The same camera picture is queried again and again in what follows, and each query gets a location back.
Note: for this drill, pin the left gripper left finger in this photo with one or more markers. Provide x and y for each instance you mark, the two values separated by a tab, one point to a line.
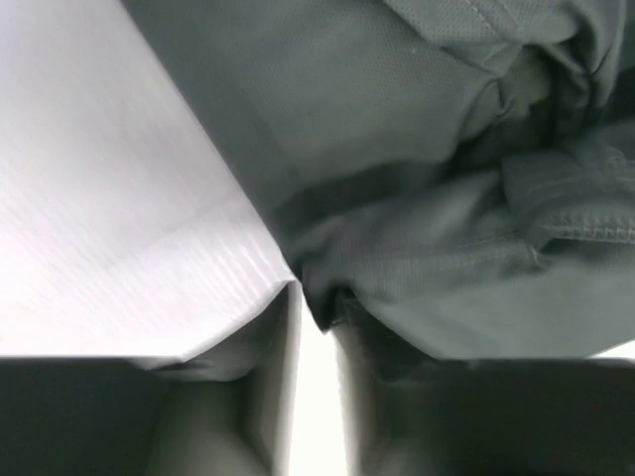
227	411

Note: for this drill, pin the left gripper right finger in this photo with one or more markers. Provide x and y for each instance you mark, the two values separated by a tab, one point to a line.
410	414

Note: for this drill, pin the dark grey t-shirt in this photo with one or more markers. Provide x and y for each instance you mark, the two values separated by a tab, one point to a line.
461	172

